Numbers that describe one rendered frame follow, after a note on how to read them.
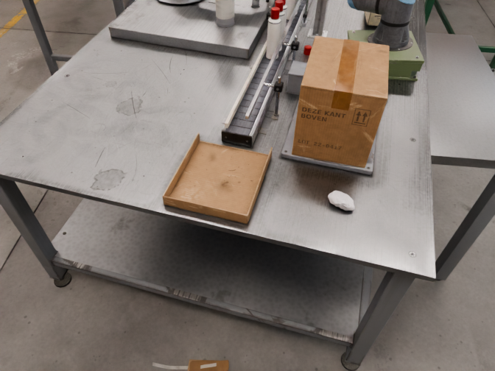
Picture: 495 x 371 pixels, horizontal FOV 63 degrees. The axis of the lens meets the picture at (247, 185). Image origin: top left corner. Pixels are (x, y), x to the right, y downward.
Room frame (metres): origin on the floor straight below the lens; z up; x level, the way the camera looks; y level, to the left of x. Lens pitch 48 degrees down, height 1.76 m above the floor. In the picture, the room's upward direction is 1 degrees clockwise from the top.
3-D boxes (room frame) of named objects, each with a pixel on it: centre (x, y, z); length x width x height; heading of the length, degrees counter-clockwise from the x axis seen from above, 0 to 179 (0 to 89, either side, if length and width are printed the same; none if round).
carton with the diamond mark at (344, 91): (1.10, -0.29, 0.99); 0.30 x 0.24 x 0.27; 167
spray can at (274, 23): (1.54, -0.09, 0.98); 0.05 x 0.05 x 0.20
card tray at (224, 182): (0.88, 0.08, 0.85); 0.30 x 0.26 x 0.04; 165
